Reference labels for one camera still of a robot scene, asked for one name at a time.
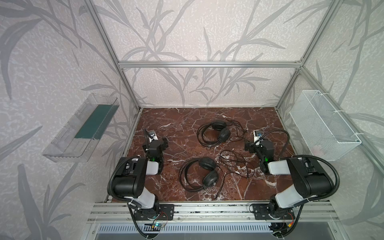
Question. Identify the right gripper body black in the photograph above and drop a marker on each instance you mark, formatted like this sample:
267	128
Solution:
258	146

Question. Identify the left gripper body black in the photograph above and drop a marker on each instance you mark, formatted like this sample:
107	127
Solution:
155	144

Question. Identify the black headphones with cable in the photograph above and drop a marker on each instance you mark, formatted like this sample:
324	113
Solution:
219	132
204	173

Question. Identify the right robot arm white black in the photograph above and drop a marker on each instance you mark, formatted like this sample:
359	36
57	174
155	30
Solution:
313	179

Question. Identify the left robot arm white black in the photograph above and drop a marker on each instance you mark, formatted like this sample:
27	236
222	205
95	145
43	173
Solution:
127	182

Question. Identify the green mat in bin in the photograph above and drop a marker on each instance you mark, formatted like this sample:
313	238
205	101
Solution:
98	121

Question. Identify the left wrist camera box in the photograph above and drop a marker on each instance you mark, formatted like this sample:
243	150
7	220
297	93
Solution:
151	135

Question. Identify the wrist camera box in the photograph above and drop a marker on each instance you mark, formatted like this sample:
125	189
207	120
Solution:
257	135
151	135

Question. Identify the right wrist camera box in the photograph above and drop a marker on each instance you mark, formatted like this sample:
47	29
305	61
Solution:
257	135

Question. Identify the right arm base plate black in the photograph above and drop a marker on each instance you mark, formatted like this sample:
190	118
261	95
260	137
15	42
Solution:
271	212

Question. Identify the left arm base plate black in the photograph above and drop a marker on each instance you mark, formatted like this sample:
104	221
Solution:
163	211

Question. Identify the white wire mesh basket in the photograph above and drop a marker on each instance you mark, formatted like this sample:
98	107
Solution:
325	131

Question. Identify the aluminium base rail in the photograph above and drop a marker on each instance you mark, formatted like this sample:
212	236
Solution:
213	212

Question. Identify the clear plastic wall bin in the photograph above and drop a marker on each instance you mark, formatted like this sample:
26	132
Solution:
78	139

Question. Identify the aluminium frame crossbar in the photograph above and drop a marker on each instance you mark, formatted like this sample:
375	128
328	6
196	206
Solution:
207	64

